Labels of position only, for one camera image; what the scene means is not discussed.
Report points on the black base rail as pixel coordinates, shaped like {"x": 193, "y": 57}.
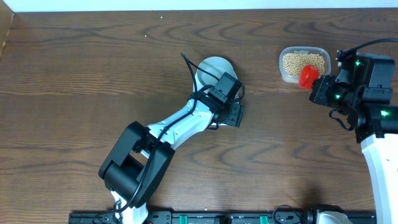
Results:
{"x": 165, "y": 217}

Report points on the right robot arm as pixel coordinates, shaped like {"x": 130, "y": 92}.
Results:
{"x": 362, "y": 92}

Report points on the white digital kitchen scale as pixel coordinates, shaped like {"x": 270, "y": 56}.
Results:
{"x": 214, "y": 106}

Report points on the clear plastic soybean container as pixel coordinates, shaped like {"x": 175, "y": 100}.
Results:
{"x": 303, "y": 50}

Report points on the grey round bowl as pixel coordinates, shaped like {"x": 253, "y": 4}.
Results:
{"x": 215, "y": 66}

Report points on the red plastic measuring scoop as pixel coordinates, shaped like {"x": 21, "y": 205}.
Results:
{"x": 308, "y": 75}

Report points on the soybeans in container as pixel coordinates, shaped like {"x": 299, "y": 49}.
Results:
{"x": 294, "y": 63}

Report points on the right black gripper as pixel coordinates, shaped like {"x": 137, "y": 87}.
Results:
{"x": 320, "y": 85}

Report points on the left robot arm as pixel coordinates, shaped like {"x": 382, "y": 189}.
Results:
{"x": 137, "y": 163}

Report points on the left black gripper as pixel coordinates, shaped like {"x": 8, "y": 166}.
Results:
{"x": 236, "y": 116}

